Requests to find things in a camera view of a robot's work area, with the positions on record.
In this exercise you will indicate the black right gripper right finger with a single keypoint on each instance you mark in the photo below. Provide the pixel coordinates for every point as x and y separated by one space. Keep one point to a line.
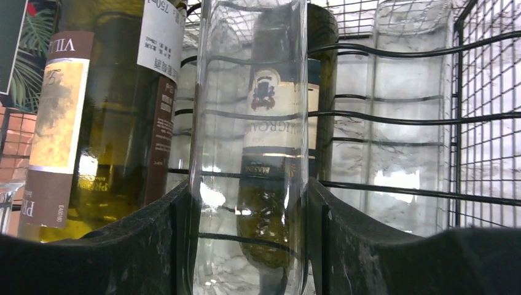
352 253

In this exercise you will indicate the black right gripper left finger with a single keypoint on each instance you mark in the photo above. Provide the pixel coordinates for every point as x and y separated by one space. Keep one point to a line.
146 252

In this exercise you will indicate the green bottle silver foil neck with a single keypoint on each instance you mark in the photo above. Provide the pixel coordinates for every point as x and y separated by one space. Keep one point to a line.
103 130

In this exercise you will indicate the dark green wine bottle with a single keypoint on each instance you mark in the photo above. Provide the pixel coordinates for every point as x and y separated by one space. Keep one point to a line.
321 102

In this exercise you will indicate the clear tall glass bottle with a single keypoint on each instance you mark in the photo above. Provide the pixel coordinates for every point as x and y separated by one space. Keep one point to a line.
184 102

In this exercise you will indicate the peach plastic file organizer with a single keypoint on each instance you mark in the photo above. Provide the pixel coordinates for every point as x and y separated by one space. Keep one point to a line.
17 132

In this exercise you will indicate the black wire wine rack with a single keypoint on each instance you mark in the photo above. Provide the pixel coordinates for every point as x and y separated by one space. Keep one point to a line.
456 121

